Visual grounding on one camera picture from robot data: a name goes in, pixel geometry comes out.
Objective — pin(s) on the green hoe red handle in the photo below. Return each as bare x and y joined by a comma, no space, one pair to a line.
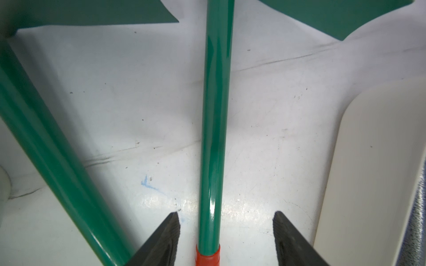
34,127
337,19

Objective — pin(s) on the cream plastic storage tray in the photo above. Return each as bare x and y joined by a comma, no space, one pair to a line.
379,155

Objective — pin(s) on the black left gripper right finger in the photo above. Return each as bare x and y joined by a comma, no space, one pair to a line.
291,247

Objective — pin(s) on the grey speckled hoe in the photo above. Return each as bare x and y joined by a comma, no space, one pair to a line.
413,249

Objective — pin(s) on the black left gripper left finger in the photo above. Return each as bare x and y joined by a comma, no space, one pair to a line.
161,247

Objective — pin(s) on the orange patterned white bowl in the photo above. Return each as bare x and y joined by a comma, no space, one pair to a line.
6,186

